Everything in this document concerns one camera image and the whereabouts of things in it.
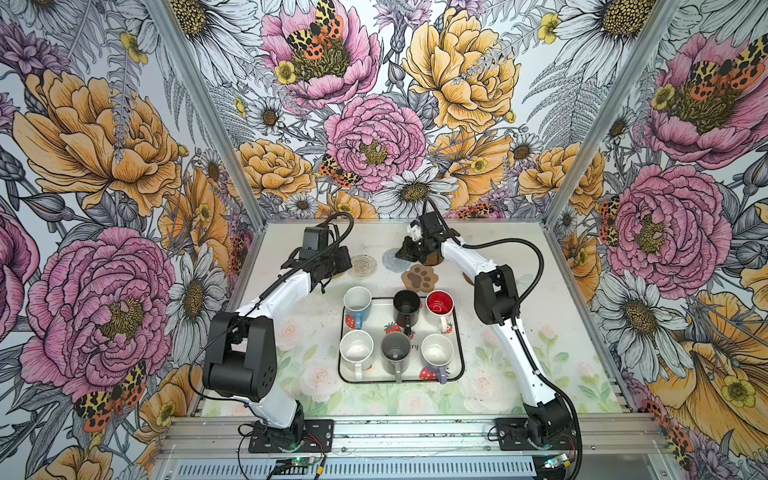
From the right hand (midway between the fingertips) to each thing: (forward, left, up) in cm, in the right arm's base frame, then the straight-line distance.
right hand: (397, 260), depth 107 cm
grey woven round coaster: (0, +1, -1) cm, 2 cm away
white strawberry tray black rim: (-22, +6, -2) cm, 23 cm away
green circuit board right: (-59, -35, -3) cm, 69 cm away
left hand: (-11, +15, +11) cm, 21 cm away
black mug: (-20, -2, +1) cm, 20 cm away
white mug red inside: (-17, -13, 0) cm, 22 cm away
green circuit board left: (-58, +24, -2) cm, 62 cm away
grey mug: (-33, +1, -1) cm, 33 cm away
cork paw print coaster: (-6, -7, -2) cm, 10 cm away
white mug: (-32, +12, -1) cm, 34 cm away
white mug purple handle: (-33, -10, -1) cm, 34 cm away
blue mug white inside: (-18, +13, +2) cm, 22 cm away
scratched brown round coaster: (-6, -11, +8) cm, 15 cm away
